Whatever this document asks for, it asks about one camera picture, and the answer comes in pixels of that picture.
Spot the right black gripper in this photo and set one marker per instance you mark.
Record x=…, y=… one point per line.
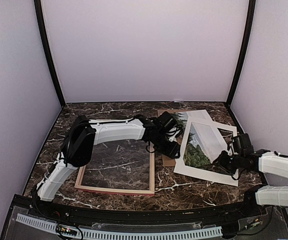
x=221, y=158

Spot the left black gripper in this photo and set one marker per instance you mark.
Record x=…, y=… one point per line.
x=172, y=152

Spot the landscape photo print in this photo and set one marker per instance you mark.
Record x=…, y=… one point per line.
x=199, y=150

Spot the white mat board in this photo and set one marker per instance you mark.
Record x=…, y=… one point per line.
x=208, y=175

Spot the clear acrylic sheet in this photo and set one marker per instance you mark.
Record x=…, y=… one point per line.
x=116, y=165

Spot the pink wooden picture frame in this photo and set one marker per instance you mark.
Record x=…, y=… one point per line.
x=114, y=188

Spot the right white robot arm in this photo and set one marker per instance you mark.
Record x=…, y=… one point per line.
x=266, y=162

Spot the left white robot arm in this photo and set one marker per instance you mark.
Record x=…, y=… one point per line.
x=77, y=147

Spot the brown cardboard backing board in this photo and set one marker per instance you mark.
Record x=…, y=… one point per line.
x=166, y=161

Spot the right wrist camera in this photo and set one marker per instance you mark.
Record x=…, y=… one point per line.
x=241, y=145

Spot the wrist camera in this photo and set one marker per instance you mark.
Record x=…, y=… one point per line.
x=241, y=145
x=168, y=125

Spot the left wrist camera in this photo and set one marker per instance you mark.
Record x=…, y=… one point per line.
x=168, y=125

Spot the black front rail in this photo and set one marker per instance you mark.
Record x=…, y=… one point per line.
x=220, y=215

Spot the white slotted cable duct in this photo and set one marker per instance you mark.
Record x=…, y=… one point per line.
x=70, y=232

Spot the right black corner post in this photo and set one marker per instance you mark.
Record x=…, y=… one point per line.
x=242, y=52

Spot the black corner post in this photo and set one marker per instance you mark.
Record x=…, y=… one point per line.
x=242, y=52
x=47, y=51

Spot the left black corner post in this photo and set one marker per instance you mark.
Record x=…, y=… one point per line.
x=47, y=51

